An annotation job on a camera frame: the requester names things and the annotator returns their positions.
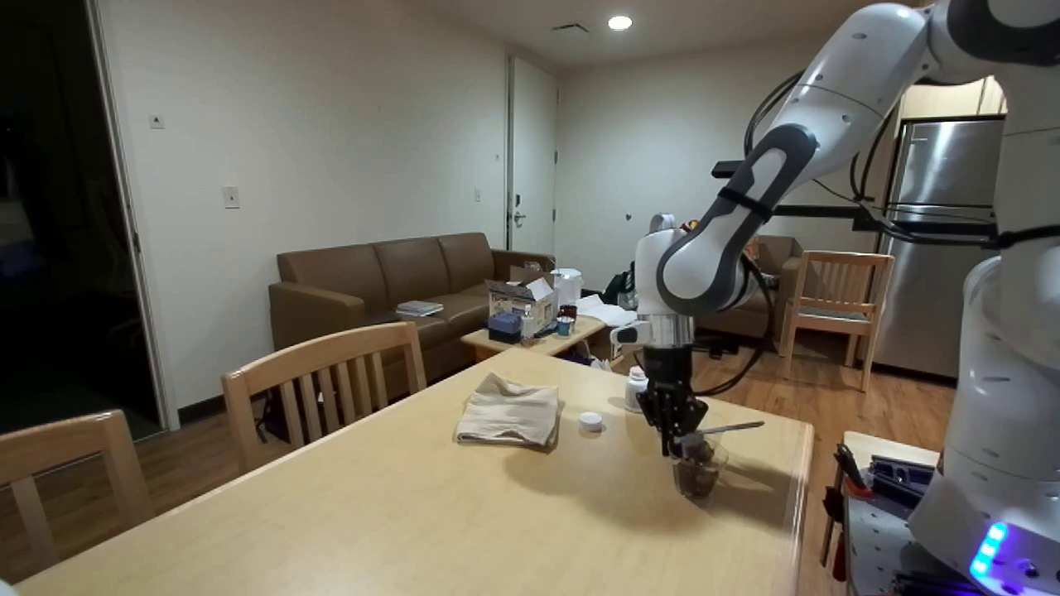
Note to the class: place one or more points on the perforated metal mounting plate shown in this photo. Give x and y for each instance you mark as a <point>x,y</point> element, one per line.
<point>884,540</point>

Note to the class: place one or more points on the cream wall cabinet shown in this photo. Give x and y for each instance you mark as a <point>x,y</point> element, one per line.
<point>938,100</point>

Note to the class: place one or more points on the round ceiling light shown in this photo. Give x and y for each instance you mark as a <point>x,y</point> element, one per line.
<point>621,21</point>

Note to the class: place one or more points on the stainless steel fridge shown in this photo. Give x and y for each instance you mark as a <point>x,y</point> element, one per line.
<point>938,167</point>

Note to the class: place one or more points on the white bottle lid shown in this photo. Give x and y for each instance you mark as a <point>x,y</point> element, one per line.
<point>590,423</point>

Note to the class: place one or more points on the white door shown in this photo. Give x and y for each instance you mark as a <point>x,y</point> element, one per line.
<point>532,145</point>

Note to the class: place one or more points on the wooden slat-back chair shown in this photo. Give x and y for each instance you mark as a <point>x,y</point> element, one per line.
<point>67,465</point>
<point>834,319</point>
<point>321,382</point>

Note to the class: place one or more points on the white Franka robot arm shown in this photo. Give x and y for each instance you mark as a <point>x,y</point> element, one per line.
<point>1014,366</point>

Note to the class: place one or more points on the white and blue carton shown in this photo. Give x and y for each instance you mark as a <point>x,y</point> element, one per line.
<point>520,310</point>

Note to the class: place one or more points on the brown leather sofa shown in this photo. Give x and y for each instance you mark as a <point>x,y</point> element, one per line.
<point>352,283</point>

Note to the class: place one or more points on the grey book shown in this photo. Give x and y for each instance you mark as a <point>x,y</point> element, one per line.
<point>418,310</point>

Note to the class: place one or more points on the white ribbed towel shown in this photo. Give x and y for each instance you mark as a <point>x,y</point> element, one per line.
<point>516,418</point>

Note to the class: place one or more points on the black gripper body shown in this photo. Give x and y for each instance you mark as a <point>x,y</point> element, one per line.
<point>671,386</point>

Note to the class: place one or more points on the small white thermostat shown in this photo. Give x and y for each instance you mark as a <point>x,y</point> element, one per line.
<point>158,121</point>

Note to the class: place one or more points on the white roll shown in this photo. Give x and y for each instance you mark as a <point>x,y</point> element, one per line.
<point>568,287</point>

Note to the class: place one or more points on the white light switch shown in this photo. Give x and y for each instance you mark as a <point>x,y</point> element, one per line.
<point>231,198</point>

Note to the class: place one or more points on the brown armchair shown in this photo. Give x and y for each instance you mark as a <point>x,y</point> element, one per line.
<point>766,317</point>

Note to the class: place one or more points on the small blue cup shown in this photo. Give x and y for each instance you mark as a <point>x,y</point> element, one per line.
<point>566,325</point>

